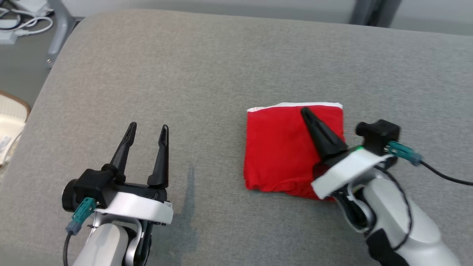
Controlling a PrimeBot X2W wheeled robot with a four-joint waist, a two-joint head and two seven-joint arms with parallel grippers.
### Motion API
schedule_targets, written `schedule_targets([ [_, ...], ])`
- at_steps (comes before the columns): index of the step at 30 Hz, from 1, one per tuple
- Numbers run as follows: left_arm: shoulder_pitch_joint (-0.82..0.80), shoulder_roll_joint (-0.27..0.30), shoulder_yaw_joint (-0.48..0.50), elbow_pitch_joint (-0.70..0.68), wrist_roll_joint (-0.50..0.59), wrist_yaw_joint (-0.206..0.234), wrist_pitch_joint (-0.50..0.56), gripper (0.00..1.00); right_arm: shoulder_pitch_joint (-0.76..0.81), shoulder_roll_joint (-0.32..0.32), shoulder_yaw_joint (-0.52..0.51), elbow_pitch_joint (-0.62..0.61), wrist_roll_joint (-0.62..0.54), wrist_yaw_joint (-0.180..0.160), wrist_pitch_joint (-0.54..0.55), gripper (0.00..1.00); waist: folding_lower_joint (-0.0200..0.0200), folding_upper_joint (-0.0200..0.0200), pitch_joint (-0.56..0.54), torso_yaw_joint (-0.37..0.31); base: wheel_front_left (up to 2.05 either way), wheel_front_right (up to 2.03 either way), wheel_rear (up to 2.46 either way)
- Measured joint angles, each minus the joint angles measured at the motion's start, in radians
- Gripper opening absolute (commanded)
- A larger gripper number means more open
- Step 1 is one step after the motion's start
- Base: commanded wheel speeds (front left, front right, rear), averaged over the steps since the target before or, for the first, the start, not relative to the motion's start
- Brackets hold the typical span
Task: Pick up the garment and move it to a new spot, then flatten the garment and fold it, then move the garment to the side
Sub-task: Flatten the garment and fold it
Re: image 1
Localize black camera cable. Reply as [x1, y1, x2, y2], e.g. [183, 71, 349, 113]
[419, 160, 473, 186]
[62, 229, 75, 266]

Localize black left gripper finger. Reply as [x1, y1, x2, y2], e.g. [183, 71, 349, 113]
[147, 125, 170, 187]
[109, 122, 138, 183]

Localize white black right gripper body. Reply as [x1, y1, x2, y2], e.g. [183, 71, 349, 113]
[311, 147, 394, 200]

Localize black right camera cable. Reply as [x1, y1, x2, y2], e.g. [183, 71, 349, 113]
[419, 160, 473, 186]

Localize teal camera connector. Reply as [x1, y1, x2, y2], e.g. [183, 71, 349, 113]
[384, 141, 423, 166]
[66, 197, 97, 236]

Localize teal left camera connector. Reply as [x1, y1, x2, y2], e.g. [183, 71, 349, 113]
[66, 197, 97, 236]

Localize white box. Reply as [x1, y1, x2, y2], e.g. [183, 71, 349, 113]
[17, 0, 49, 14]

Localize red garment with white band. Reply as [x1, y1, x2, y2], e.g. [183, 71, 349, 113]
[244, 102, 346, 202]

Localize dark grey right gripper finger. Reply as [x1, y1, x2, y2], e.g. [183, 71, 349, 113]
[300, 107, 349, 163]

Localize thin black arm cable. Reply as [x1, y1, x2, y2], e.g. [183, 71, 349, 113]
[382, 171, 414, 252]

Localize white basket with brown rim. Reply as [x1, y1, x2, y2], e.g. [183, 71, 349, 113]
[0, 91, 32, 168]

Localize white cable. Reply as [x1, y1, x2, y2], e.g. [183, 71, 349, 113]
[0, 7, 54, 38]

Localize black left camera cable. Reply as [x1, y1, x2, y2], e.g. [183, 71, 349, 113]
[62, 229, 75, 266]

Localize white power adapter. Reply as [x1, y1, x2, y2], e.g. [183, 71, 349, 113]
[0, 30, 17, 45]

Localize teal right camera connector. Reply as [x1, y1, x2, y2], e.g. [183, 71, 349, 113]
[384, 141, 423, 166]

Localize grey metal post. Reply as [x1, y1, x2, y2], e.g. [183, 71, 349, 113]
[349, 0, 403, 27]

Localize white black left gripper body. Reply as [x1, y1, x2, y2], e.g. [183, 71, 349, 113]
[95, 183, 174, 226]

